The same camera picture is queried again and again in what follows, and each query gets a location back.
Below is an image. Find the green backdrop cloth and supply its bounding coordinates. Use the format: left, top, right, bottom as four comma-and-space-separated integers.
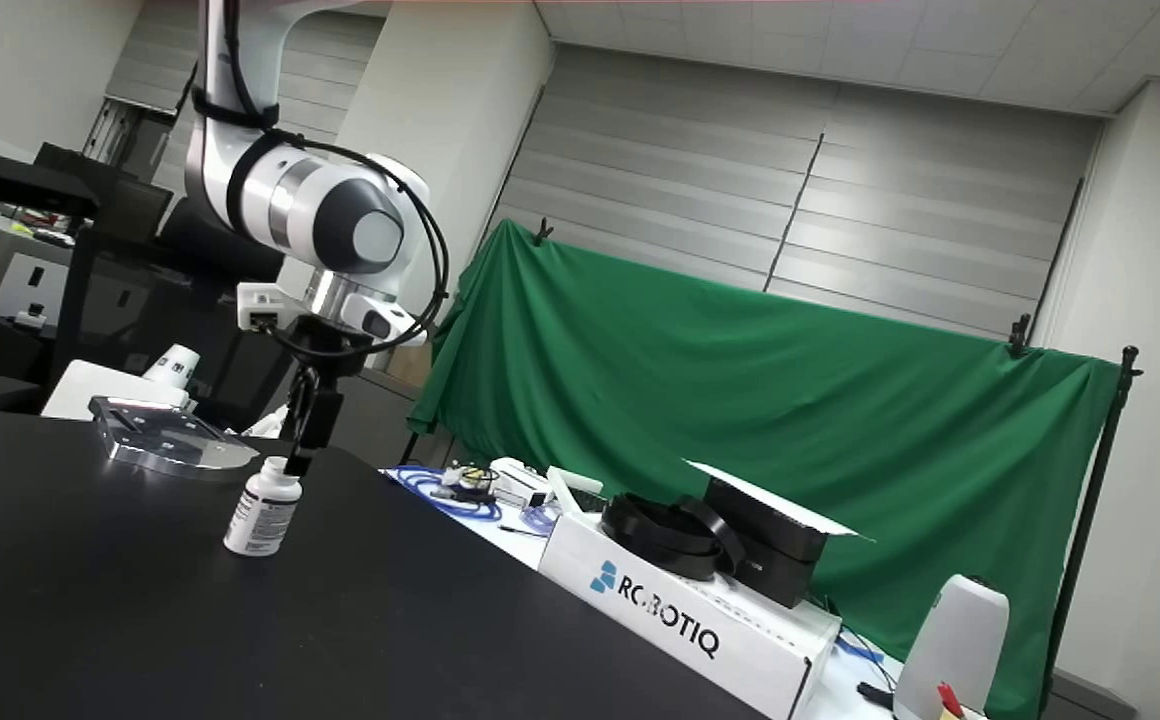
401, 218, 1133, 720

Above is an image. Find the black foam block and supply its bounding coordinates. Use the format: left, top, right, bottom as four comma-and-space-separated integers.
703, 478, 830, 608

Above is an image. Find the black gripper in box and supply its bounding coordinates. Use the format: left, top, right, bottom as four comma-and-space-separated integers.
601, 490, 749, 584

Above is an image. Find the white plastic bottle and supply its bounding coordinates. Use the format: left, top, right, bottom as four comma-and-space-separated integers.
221, 454, 306, 565

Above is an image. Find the white device box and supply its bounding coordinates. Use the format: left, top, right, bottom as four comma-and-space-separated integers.
40, 339, 208, 430

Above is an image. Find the black desk with monitor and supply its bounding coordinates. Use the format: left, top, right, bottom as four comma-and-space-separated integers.
0, 92, 194, 416

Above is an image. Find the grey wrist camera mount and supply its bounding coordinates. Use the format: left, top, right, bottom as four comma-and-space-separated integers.
232, 277, 419, 350

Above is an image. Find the black backdrop stand pole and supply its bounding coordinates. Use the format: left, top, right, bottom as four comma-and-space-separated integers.
1038, 339, 1149, 684

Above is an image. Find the white plastic jug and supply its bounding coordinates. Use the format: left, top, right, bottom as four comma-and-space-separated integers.
886, 574, 1014, 720

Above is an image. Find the white blue packaging clutter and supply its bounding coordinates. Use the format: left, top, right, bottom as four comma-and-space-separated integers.
381, 454, 610, 542

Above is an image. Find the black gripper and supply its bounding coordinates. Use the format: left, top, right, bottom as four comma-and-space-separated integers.
281, 350, 350, 485

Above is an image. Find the white Robotiq cardboard box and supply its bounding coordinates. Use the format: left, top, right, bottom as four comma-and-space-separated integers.
537, 455, 868, 720

